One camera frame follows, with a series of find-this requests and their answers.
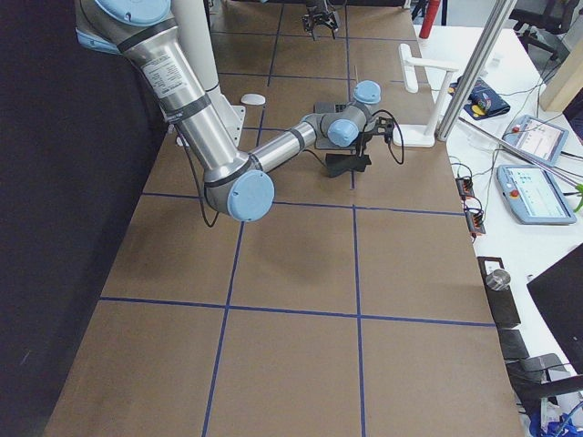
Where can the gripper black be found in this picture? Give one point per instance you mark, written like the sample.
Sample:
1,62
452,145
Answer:
320,18

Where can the grey laptop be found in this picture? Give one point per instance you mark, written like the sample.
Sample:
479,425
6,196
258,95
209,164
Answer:
340,126

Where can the white computer mouse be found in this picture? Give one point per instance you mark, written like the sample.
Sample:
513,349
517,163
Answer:
253,99

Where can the black mouse pad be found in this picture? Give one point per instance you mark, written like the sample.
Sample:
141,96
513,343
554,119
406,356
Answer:
337,164

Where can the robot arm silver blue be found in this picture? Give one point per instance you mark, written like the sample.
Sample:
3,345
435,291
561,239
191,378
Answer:
169,43

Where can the navy space pattern pouch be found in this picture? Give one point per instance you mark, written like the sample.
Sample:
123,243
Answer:
484,102

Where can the orange black connector box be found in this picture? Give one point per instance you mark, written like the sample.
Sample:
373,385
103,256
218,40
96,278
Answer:
465,187
475,221

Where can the black office chair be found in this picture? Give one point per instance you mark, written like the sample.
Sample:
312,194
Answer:
555,17

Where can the far teach pendant tablet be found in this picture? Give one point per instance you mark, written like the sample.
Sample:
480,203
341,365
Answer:
541,140

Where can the teach pendant tablet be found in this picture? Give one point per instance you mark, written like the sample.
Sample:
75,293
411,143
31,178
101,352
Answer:
541,140
533,196

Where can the near teach pendant tablet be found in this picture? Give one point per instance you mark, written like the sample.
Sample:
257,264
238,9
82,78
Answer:
533,196

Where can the metal cylinder weight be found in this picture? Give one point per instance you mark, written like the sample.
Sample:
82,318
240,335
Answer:
498,279

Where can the black flat plate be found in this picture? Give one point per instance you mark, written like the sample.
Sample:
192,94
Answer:
501,302

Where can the black monitor corner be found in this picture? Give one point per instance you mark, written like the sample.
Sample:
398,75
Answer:
557,293

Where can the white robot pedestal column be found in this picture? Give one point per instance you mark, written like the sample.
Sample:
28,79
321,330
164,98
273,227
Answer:
194,38

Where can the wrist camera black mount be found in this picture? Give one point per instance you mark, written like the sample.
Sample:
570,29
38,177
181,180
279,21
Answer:
381,127

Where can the aluminium frame post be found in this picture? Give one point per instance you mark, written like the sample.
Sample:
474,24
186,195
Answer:
485,44

